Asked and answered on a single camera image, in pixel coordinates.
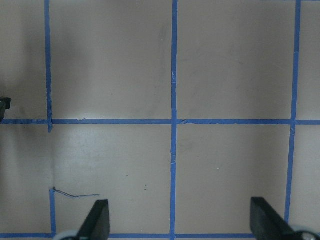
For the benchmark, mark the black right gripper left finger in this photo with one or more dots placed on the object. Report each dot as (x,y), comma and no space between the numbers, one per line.
(95,227)

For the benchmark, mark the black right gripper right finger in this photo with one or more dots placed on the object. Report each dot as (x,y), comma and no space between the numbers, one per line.
(267,224)

